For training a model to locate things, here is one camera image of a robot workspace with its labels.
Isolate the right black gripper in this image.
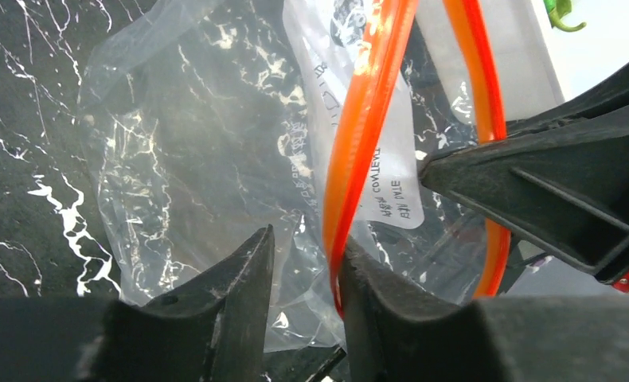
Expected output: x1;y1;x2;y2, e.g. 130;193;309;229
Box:
420;63;629;293

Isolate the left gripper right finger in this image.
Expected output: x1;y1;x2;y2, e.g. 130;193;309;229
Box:
339;240;629;381

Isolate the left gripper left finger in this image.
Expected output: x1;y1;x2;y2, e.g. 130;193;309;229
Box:
0;226;275;381

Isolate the green chili pepper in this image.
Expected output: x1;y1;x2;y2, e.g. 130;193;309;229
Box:
543;0;587;33

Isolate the clear zip top bag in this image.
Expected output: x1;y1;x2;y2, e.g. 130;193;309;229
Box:
78;1;486;353

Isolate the white plastic bin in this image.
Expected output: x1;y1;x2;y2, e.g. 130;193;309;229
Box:
416;0;629;124

